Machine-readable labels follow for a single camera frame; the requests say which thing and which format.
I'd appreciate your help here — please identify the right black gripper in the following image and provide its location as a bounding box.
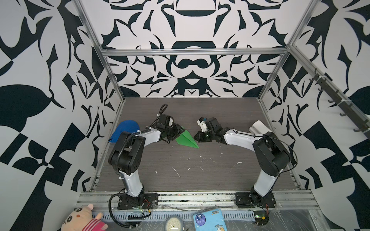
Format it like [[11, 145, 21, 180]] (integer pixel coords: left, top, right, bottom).
[[193, 131, 216, 142]]

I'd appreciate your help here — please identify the green square paper sheet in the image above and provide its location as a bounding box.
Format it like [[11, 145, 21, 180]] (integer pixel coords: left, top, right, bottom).
[[175, 130, 199, 149]]

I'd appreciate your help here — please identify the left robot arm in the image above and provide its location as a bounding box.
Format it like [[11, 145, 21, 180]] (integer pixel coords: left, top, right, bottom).
[[108, 114, 185, 206]]

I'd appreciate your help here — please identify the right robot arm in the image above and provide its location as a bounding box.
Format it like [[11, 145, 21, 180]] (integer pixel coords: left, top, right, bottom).
[[194, 117, 292, 201]]

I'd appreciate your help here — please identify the blue cloth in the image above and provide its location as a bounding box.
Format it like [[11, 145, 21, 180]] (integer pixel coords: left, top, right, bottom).
[[109, 120, 140, 143]]

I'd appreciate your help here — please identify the white box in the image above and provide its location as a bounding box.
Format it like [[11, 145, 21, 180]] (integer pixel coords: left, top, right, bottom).
[[249, 120, 271, 134]]

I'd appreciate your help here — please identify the blue booklet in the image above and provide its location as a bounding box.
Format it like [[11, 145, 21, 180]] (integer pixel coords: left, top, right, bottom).
[[193, 208, 227, 231]]

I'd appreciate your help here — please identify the round clock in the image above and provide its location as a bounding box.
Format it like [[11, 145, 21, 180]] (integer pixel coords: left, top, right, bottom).
[[164, 216, 185, 231]]

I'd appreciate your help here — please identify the small electronics board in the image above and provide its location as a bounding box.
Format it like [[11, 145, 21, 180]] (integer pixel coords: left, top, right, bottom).
[[253, 210, 269, 227]]

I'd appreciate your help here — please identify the plush toy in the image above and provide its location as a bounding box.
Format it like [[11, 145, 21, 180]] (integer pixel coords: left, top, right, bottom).
[[61, 204, 108, 231]]

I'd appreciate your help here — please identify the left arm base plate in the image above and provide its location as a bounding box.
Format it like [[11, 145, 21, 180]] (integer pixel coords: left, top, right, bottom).
[[118, 193, 159, 210]]

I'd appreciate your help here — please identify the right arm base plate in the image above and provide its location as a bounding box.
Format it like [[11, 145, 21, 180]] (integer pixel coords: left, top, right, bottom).
[[235, 192, 276, 208]]

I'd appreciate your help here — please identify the black corrugated cable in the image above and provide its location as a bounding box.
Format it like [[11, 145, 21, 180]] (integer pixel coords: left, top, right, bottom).
[[108, 103, 169, 229]]

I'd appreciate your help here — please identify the white cable duct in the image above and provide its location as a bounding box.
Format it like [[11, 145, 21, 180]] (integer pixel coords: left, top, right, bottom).
[[92, 210, 256, 222]]

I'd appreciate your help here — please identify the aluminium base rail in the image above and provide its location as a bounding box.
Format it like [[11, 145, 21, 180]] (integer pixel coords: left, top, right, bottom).
[[76, 190, 319, 211]]

